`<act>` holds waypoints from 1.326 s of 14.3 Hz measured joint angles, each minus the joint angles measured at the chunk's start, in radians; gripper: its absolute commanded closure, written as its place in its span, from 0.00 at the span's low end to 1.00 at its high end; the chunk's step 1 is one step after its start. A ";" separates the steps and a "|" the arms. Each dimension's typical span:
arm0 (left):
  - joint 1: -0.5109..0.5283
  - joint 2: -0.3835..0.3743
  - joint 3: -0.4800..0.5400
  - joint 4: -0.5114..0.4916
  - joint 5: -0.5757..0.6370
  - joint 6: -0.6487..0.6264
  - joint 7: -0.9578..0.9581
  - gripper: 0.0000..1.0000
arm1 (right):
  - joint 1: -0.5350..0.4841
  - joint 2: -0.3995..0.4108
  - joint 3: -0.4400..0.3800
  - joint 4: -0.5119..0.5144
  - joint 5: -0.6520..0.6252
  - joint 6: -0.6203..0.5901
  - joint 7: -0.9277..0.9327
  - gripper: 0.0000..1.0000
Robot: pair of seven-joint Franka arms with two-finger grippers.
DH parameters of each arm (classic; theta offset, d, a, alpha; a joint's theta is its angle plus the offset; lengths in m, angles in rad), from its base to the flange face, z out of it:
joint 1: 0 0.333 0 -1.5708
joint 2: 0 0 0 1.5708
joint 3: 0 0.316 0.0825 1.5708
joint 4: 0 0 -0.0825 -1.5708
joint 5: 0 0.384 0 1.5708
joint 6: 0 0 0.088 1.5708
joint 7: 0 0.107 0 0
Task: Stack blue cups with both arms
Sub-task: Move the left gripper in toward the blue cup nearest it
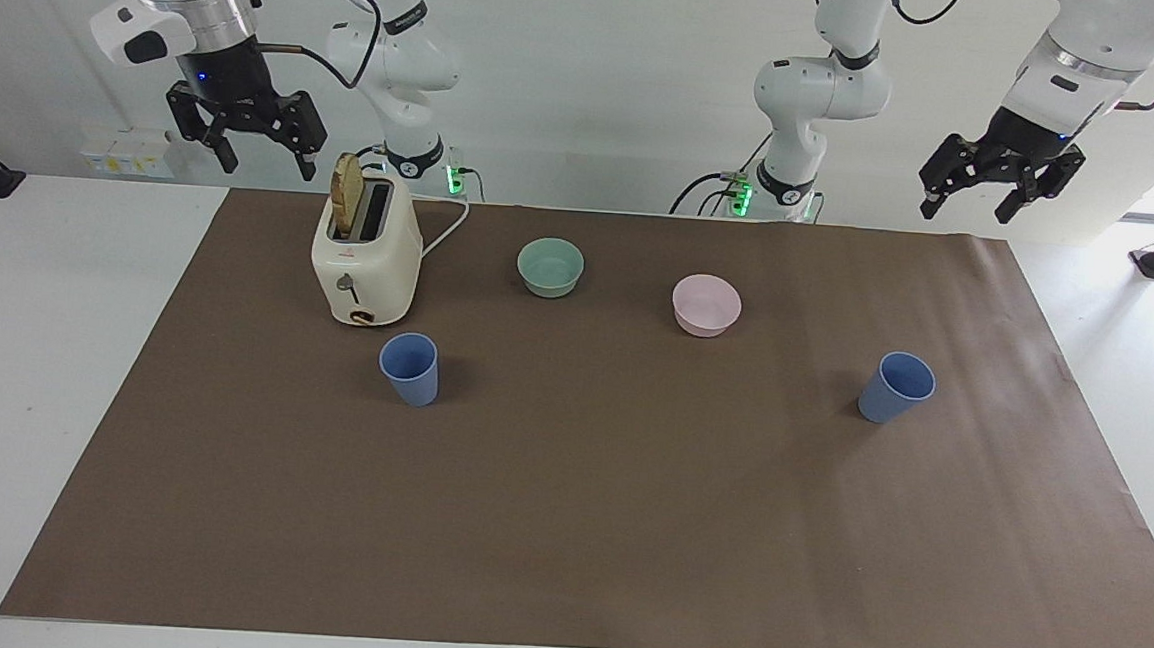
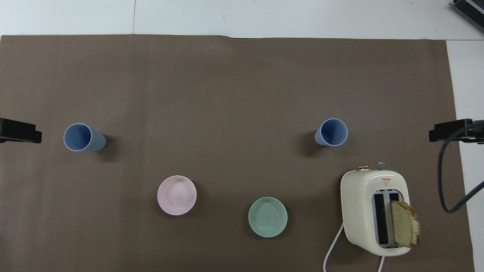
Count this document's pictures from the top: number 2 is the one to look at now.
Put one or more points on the green plate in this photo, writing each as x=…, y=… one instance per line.
x=267, y=217

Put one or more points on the pink plate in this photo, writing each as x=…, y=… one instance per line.
x=176, y=195

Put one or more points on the blue cup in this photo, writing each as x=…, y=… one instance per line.
x=77, y=136
x=333, y=131

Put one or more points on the cream white toaster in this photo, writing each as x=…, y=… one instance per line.
x=359, y=204

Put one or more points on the bread slice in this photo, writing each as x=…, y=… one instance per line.
x=404, y=224

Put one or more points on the black stand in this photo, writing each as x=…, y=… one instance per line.
x=435, y=134
x=17, y=130

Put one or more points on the grey ribbed device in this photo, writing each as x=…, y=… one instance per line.
x=472, y=9

